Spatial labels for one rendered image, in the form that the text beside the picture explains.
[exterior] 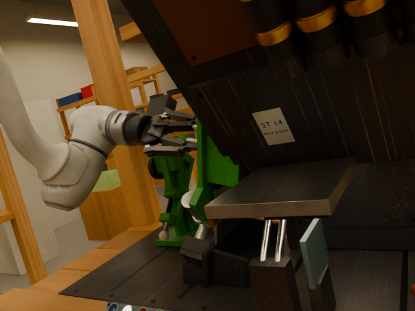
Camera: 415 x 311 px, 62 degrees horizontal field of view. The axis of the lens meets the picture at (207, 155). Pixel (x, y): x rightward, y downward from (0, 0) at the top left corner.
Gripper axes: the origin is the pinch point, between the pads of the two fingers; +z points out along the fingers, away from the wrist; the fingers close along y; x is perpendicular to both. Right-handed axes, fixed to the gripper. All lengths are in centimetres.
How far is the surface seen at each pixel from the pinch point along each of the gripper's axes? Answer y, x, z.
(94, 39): 36, 2, -61
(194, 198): -15.2, -2.5, 5.0
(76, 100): 244, 321, -538
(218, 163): -8.3, -5.0, 8.5
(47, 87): 291, 345, -695
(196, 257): -23.7, 8.3, 4.0
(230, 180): -10.4, -2.9, 10.8
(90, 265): -32, 28, -39
